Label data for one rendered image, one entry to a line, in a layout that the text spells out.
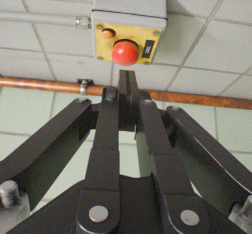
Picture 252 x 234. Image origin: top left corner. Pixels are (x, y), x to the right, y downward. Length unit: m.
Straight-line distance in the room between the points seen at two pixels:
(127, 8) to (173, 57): 0.21
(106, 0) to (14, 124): 0.43
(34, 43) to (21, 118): 0.22
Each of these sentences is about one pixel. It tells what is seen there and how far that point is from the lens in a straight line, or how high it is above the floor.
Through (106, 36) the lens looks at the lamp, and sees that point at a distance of 0.31.
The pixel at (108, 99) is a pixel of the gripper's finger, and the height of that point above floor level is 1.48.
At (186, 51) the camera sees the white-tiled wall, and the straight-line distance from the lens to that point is 0.48.
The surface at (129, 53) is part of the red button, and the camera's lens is 0.31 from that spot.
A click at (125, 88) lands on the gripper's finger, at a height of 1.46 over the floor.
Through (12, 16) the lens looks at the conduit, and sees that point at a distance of 0.39.
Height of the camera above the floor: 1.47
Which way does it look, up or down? 4 degrees down
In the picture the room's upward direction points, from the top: 85 degrees counter-clockwise
